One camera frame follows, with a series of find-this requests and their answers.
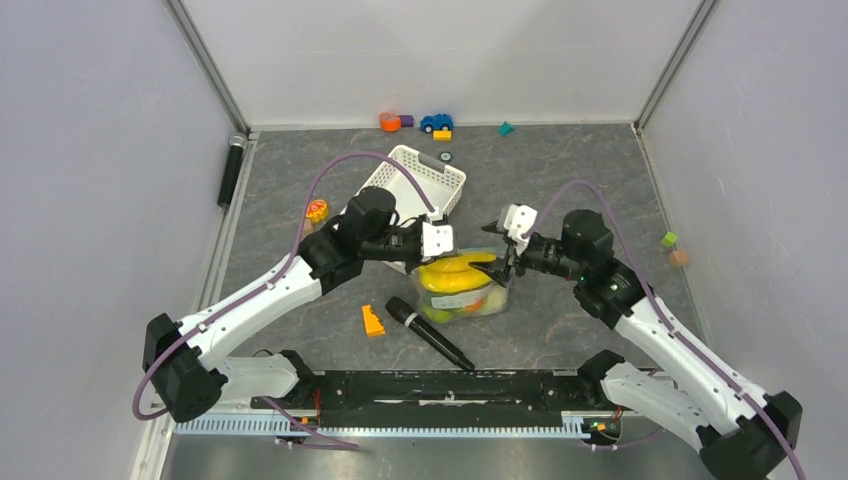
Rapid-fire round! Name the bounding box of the green toy cabbage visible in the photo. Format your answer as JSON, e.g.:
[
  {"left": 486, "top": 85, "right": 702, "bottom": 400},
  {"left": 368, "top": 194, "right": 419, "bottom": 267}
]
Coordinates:
[{"left": 479, "top": 289, "right": 508, "bottom": 315}]

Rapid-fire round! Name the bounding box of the orange toy bell pepper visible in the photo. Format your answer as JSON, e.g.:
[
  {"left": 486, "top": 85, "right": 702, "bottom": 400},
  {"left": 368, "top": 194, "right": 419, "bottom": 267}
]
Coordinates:
[{"left": 461, "top": 298, "right": 486, "bottom": 314}]

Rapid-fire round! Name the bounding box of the yellow toy banana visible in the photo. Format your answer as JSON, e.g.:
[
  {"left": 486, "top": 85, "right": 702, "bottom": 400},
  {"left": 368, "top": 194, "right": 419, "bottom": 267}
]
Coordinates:
[{"left": 417, "top": 250, "right": 496, "bottom": 294}]

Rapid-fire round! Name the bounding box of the clear zip top bag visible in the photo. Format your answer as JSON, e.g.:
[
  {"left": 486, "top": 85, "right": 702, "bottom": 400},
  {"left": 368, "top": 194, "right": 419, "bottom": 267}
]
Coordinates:
[{"left": 411, "top": 248, "right": 508, "bottom": 321}]

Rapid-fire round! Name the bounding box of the green toy pear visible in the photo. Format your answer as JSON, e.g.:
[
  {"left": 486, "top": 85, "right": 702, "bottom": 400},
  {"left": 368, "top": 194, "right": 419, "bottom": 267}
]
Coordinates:
[{"left": 422, "top": 305, "right": 456, "bottom": 323}]

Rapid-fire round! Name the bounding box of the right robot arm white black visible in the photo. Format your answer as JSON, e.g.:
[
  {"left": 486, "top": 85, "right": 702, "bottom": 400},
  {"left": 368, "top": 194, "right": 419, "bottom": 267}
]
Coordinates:
[{"left": 473, "top": 205, "right": 804, "bottom": 479}]

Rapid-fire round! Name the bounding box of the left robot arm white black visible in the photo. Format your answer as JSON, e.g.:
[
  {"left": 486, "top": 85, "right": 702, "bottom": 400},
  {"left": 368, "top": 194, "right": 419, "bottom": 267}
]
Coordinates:
[{"left": 133, "top": 186, "right": 452, "bottom": 423}]

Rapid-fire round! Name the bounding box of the white plastic basket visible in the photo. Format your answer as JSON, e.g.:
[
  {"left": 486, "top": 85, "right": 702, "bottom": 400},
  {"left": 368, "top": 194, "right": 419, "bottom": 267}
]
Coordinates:
[{"left": 342, "top": 144, "right": 468, "bottom": 276}]

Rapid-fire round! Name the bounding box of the black microphone on table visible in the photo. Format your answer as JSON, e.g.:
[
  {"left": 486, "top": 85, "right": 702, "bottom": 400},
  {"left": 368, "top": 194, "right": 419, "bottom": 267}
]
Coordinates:
[{"left": 385, "top": 296, "right": 475, "bottom": 372}]

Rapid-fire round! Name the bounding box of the orange wedge block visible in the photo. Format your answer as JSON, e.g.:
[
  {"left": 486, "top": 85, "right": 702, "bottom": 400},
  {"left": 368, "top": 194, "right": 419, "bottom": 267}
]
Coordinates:
[{"left": 361, "top": 304, "right": 386, "bottom": 338}]

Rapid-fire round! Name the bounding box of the orange red round toy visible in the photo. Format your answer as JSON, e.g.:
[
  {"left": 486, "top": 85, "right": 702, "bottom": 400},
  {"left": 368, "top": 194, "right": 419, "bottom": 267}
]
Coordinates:
[{"left": 305, "top": 199, "right": 330, "bottom": 224}]

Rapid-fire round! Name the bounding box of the small brown wooden block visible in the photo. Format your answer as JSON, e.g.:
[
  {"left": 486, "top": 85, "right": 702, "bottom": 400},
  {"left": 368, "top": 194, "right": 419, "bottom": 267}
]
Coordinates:
[{"left": 300, "top": 218, "right": 315, "bottom": 239}]

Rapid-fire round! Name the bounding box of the teal triangular block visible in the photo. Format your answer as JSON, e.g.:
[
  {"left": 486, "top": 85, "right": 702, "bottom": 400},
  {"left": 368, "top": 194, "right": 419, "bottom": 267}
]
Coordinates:
[{"left": 498, "top": 121, "right": 515, "bottom": 137}]

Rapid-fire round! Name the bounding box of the yellow lego brick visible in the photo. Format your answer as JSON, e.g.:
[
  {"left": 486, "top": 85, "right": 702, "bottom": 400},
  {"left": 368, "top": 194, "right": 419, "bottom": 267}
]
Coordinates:
[{"left": 432, "top": 130, "right": 453, "bottom": 142}]

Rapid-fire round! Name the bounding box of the blue toy car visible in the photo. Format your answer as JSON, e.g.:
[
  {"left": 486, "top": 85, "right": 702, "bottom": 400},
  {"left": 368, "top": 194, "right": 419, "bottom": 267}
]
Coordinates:
[{"left": 419, "top": 113, "right": 454, "bottom": 134}]

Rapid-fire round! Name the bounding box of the lime green cube block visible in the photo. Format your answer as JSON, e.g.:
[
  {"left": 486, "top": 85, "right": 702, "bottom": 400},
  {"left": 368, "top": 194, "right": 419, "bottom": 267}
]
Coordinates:
[{"left": 660, "top": 231, "right": 679, "bottom": 248}]

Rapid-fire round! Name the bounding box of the orange tape roll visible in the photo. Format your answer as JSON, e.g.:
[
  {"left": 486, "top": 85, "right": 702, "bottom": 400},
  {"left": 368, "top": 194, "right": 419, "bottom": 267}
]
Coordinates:
[{"left": 378, "top": 112, "right": 403, "bottom": 133}]

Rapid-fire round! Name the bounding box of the tan wooden cube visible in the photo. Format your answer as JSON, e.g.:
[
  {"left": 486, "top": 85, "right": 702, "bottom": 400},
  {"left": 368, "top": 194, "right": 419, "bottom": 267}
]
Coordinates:
[{"left": 667, "top": 249, "right": 690, "bottom": 268}]

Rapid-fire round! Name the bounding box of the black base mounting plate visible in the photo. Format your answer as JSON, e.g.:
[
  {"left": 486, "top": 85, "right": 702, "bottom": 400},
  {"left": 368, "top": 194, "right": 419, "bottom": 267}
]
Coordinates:
[{"left": 250, "top": 370, "right": 617, "bottom": 429}]

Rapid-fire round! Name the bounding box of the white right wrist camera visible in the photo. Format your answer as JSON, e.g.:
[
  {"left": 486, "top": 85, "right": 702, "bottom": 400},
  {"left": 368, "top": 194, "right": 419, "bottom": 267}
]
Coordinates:
[{"left": 496, "top": 204, "right": 538, "bottom": 255}]

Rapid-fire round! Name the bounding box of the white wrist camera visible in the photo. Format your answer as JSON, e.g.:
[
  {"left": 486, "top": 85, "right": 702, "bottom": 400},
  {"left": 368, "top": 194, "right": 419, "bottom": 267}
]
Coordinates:
[
  {"left": 496, "top": 204, "right": 538, "bottom": 255},
  {"left": 421, "top": 221, "right": 456, "bottom": 261}
]

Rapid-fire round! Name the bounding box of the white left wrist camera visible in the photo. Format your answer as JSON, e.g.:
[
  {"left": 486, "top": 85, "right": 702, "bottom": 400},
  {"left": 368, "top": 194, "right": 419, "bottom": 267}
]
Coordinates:
[{"left": 421, "top": 221, "right": 456, "bottom": 261}]

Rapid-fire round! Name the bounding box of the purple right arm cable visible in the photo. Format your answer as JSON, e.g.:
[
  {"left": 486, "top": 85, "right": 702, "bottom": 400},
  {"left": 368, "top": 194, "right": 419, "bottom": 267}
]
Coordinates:
[{"left": 529, "top": 180, "right": 808, "bottom": 480}]

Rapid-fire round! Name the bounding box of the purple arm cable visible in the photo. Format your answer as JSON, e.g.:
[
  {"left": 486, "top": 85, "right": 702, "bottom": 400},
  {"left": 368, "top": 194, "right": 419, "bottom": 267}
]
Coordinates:
[
  {"left": 529, "top": 180, "right": 808, "bottom": 480},
  {"left": 131, "top": 150, "right": 442, "bottom": 453}
]

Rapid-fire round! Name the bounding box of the black microphone on rail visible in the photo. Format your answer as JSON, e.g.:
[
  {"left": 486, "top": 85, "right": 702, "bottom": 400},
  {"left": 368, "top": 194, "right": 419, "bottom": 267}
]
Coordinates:
[{"left": 217, "top": 133, "right": 248, "bottom": 209}]

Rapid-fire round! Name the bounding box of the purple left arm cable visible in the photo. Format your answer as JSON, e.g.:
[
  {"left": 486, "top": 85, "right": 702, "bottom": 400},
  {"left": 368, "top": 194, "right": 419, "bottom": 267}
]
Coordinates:
[{"left": 131, "top": 150, "right": 442, "bottom": 453}]

